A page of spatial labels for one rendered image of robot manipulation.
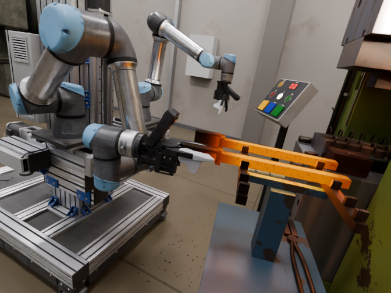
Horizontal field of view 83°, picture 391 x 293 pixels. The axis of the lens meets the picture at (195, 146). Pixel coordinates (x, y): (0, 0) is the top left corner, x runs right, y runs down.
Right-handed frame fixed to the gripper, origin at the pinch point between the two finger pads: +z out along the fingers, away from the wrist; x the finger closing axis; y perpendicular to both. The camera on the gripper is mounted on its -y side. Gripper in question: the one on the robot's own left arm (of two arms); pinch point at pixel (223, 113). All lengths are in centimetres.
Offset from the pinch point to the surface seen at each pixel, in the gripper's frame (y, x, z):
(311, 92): -46, -12, -21
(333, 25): -58, -258, -108
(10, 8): 522, -159, -83
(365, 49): -56, 38, -39
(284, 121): -36.6, -5.1, -2.4
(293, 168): -44, 81, -6
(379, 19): -56, 43, -47
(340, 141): -60, 34, -6
